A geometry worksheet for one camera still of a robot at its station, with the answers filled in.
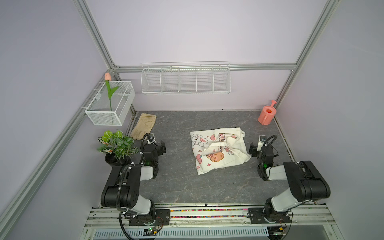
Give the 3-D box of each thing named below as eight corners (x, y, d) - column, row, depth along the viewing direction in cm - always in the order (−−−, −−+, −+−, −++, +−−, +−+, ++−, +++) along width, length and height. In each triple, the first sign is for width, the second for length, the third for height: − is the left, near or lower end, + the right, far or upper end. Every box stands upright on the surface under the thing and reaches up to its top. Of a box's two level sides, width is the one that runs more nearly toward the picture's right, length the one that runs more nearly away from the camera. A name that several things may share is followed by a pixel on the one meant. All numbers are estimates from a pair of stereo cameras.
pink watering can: (257, 126, 114) (262, 115, 105) (259, 109, 126) (264, 98, 116) (269, 129, 112) (276, 118, 103) (271, 112, 124) (277, 100, 114)
